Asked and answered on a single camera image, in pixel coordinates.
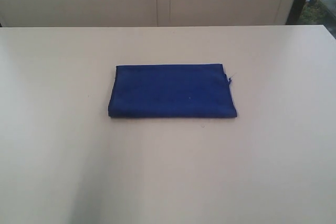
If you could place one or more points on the blue terry towel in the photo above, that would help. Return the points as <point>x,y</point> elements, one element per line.
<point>171,91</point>

